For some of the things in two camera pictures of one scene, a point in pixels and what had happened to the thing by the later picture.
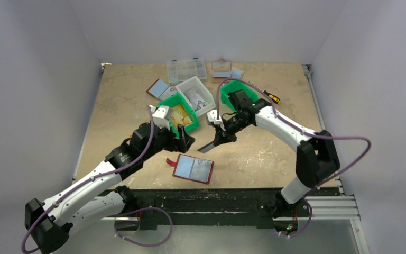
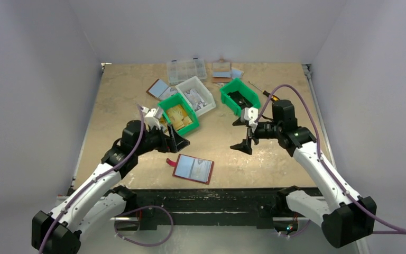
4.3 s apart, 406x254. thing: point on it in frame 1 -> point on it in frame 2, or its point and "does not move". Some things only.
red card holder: (192, 168) does not move
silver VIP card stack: (195, 99) does not move
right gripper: (222, 130) -> (251, 132)
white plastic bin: (196, 94) does not move
